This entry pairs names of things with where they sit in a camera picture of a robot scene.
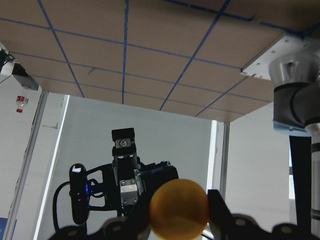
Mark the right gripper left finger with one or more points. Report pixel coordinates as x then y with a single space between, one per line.
120 228

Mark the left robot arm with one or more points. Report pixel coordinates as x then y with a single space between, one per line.
296 110

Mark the yellow push button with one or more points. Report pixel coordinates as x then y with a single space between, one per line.
179 210

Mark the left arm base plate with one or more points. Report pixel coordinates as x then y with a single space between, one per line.
289 59

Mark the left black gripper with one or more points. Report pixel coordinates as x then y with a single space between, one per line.
127 178

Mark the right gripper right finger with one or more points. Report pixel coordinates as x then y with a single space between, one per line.
225 225

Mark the plastic bottle red cap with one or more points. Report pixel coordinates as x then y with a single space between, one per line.
22 99

